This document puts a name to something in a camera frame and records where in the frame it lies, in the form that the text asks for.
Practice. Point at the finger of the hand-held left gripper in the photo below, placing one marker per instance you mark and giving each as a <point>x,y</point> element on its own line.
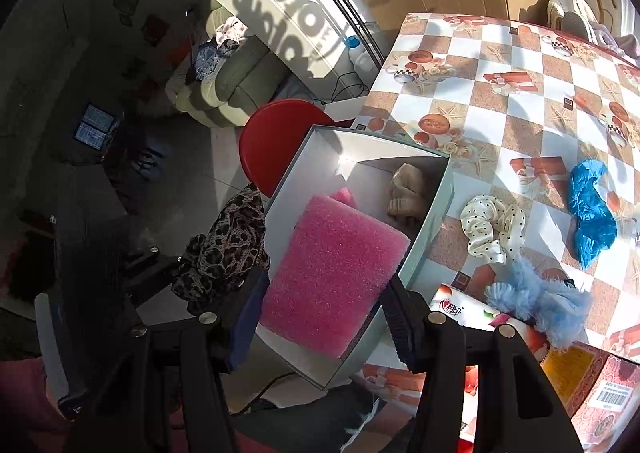
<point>155,265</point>

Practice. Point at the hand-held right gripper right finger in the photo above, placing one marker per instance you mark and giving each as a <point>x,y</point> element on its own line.
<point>400,328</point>

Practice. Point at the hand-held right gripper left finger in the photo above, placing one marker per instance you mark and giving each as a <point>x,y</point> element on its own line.
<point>245,323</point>

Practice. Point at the leopard print scrunchie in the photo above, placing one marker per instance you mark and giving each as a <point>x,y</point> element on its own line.
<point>225,243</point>

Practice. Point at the pink foam sponge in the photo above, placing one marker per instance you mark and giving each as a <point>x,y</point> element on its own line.
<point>344,196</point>
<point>335,273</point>

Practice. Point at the beige scrunchie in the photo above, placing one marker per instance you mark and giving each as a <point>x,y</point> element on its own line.
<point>410,193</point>

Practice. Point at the white cardboard box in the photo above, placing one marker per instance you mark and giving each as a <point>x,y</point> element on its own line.
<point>325,153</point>

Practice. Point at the white polka dot scrunchie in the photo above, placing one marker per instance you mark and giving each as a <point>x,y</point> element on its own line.
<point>485,233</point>

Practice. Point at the person's maroon pants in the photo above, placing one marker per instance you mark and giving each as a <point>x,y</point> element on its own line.
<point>22,408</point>

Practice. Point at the blue fluffy scrunchie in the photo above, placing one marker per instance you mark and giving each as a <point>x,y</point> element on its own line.
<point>540,303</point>

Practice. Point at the blue screen device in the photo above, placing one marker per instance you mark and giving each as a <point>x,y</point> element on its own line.
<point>97,125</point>

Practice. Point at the red round stool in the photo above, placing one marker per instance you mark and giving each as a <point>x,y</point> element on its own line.
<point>275,143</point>

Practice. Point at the grey-green sofa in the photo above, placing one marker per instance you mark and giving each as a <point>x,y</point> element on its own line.
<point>240,78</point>

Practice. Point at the red patterned box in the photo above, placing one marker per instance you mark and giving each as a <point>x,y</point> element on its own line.
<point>600,383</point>

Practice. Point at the clothes on sofa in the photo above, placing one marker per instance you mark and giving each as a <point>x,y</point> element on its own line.
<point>215,53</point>

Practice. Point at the blue plastic bag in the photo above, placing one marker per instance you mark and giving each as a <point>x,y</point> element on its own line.
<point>590,213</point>

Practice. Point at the checkered printed tablecloth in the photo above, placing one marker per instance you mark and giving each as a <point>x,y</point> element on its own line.
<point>525,98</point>

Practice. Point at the plastic bottle blue cap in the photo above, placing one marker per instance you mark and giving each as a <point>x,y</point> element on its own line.
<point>357,50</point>

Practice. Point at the white sneaker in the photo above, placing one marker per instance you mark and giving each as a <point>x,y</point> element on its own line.
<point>570,18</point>

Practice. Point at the pile of light clothes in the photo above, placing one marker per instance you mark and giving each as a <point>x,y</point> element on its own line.
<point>625,45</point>

